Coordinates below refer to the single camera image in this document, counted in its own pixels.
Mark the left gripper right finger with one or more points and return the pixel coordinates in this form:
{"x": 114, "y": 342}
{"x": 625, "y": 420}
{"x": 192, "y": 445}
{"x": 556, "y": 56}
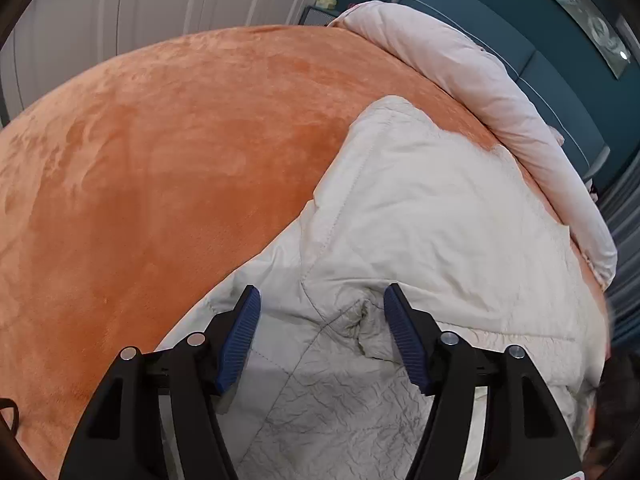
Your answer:
{"x": 525, "y": 435}

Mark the grey blue curtain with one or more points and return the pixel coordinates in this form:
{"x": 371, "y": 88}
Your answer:
{"x": 620, "y": 206}

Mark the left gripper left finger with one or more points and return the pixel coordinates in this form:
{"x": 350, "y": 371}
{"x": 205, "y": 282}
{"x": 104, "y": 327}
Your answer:
{"x": 154, "y": 410}

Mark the yellow tissue box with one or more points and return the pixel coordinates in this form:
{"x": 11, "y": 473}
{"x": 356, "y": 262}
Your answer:
{"x": 325, "y": 4}

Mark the dark nightstand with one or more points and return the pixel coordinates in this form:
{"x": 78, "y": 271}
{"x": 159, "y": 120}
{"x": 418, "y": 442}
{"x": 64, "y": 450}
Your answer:
{"x": 315, "y": 16}

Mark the white panelled wardrobe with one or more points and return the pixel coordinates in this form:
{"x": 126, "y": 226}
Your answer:
{"x": 54, "y": 40}

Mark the cream white quilted jacket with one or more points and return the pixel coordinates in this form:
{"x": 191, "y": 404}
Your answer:
{"x": 324, "y": 394}

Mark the pale pink rolled duvet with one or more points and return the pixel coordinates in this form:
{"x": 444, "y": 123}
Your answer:
{"x": 476, "y": 79}

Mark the teal upholstered headboard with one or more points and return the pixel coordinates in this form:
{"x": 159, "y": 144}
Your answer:
{"x": 557, "y": 103}

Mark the orange velvet bed cover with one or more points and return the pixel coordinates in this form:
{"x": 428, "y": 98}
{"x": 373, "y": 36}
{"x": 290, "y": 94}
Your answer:
{"x": 131, "y": 191}

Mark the framed wall picture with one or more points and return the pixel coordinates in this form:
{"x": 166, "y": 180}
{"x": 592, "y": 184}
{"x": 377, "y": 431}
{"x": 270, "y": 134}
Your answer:
{"x": 600, "y": 32}

